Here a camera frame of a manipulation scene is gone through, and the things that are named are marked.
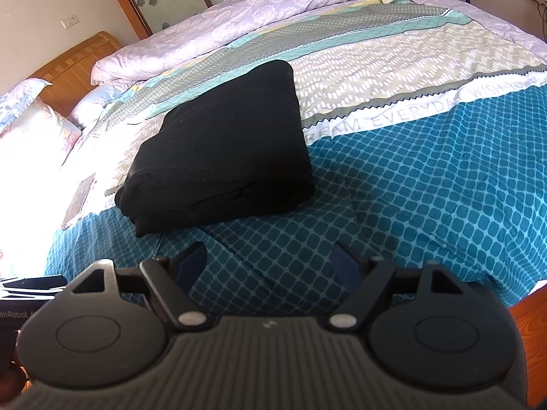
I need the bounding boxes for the white wall switch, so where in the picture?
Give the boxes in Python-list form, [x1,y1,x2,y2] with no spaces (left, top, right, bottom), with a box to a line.
[61,15,80,29]

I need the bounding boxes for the wooden bed frame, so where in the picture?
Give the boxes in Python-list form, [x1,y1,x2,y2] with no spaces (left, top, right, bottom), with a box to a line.
[510,286,547,407]

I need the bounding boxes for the wooden headboard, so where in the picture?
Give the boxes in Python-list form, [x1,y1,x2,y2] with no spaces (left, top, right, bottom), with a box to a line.
[30,31,122,118]

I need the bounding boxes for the lilac floral duvet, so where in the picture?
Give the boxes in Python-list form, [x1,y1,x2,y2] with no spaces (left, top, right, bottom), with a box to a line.
[90,0,547,86]

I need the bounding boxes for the patterned quilt bedspread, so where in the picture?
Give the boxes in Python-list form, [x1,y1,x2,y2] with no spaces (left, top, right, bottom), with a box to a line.
[44,0,546,313]

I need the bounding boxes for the black pants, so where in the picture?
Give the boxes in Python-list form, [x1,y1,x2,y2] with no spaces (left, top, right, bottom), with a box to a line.
[115,60,314,238]

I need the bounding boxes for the small lilac blue pillow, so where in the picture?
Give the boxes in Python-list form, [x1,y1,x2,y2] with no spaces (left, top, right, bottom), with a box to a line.
[68,84,127,129]

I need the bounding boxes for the pastel floral pillow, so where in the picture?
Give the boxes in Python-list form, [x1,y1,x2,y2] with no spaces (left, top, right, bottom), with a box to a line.
[1,97,82,180]

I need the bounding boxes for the blue floral pillow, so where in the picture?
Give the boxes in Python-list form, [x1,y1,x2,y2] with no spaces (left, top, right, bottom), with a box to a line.
[0,78,51,134]

